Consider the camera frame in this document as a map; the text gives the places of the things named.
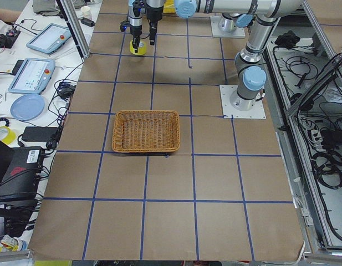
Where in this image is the teach pendant far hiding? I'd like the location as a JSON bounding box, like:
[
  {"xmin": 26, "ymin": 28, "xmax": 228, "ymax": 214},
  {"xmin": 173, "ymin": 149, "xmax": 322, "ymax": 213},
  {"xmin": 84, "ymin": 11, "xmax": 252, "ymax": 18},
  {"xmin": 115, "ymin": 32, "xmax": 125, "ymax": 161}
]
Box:
[{"xmin": 26, "ymin": 23, "xmax": 72, "ymax": 54}]

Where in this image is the yellow tape roll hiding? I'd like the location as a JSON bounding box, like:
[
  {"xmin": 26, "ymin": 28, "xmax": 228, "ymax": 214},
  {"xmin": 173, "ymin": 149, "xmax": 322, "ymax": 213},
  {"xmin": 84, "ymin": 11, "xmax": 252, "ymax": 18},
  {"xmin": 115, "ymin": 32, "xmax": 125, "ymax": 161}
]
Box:
[
  {"xmin": 0, "ymin": 126, "xmax": 16, "ymax": 145},
  {"xmin": 129, "ymin": 40, "xmax": 147, "ymax": 56}
]

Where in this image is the teach pendant near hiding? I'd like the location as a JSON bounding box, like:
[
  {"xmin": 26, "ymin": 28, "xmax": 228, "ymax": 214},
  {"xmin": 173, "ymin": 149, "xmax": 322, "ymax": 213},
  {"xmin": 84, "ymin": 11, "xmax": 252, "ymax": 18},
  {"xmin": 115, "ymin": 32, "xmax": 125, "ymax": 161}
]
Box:
[{"xmin": 8, "ymin": 58, "xmax": 55, "ymax": 94}]

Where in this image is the aluminium frame post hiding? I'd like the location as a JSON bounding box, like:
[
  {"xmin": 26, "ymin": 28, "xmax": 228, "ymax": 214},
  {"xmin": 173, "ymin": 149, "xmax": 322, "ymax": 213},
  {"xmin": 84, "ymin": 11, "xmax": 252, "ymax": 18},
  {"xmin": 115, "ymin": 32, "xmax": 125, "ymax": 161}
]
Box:
[{"xmin": 56, "ymin": 0, "xmax": 90, "ymax": 59}]

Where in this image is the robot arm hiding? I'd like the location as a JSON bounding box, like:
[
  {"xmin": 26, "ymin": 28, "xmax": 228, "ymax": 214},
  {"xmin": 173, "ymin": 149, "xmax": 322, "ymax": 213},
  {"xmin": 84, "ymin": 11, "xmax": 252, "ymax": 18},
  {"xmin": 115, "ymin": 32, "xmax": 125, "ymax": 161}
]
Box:
[
  {"xmin": 120, "ymin": 1, "xmax": 253, "ymax": 55},
  {"xmin": 174, "ymin": 1, "xmax": 302, "ymax": 111}
]

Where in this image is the blue plate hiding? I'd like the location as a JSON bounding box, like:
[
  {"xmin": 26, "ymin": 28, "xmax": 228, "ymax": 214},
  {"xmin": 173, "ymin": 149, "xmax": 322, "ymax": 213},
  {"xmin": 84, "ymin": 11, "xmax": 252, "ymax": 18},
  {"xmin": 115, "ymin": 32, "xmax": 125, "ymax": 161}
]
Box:
[{"xmin": 10, "ymin": 94, "xmax": 45, "ymax": 121}]

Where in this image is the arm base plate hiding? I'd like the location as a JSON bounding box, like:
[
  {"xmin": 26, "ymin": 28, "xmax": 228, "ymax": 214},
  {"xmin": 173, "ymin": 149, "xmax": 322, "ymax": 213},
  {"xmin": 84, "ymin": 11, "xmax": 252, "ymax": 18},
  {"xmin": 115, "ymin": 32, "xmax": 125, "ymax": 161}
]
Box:
[
  {"xmin": 210, "ymin": 15, "xmax": 246, "ymax": 39},
  {"xmin": 220, "ymin": 85, "xmax": 266, "ymax": 119}
]

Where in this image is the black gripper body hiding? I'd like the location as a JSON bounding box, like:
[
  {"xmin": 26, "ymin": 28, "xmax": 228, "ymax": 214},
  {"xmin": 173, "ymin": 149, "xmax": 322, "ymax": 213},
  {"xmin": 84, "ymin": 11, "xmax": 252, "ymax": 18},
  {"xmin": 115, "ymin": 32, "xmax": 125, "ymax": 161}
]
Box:
[
  {"xmin": 146, "ymin": 0, "xmax": 163, "ymax": 22},
  {"xmin": 130, "ymin": 25, "xmax": 142, "ymax": 39}
]

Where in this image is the yellow tape roll on desk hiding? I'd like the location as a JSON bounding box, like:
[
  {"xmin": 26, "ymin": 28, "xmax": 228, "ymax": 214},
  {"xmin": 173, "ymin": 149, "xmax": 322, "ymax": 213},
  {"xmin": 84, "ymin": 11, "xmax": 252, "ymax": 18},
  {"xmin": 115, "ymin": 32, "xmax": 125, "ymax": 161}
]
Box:
[{"xmin": 0, "ymin": 126, "xmax": 16, "ymax": 145}]

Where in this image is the black power adapter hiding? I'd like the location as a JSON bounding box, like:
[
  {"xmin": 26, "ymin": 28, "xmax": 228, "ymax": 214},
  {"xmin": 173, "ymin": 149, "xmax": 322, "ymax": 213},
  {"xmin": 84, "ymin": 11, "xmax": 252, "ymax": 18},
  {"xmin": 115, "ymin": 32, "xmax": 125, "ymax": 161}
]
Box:
[{"xmin": 17, "ymin": 126, "xmax": 58, "ymax": 147}]

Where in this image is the brown wicker basket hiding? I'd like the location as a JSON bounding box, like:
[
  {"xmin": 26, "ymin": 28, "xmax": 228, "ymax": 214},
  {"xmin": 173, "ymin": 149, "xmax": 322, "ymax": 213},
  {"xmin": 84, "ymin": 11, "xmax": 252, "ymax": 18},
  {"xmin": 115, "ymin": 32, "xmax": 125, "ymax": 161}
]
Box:
[{"xmin": 112, "ymin": 110, "xmax": 181, "ymax": 153}]

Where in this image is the white lilac jar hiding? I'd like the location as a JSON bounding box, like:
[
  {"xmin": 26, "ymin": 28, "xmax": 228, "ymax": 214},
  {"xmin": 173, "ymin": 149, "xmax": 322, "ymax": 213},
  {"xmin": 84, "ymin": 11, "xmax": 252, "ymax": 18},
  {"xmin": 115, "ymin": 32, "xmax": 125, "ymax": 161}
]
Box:
[{"xmin": 80, "ymin": 6, "xmax": 92, "ymax": 20}]

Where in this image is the teach pendant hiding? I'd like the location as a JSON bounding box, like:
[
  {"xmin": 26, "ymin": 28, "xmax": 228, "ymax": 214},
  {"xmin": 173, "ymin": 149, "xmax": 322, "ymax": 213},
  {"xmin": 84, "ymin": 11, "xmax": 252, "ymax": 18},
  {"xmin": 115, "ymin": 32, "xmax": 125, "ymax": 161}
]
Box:
[
  {"xmin": 26, "ymin": 23, "xmax": 72, "ymax": 54},
  {"xmin": 8, "ymin": 58, "xmax": 55, "ymax": 94}
]

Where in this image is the black computer box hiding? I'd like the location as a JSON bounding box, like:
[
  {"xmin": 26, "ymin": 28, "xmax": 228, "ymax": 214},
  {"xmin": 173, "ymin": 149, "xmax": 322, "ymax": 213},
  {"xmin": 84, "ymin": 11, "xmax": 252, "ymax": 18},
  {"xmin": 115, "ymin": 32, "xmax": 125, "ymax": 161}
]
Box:
[{"xmin": 0, "ymin": 140, "xmax": 43, "ymax": 202}]

